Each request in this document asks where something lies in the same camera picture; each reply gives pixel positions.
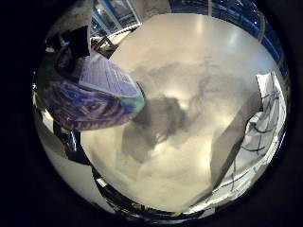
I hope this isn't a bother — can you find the white cloth with dark lines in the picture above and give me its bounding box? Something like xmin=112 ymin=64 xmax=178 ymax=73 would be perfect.
xmin=188 ymin=71 xmax=288 ymax=213

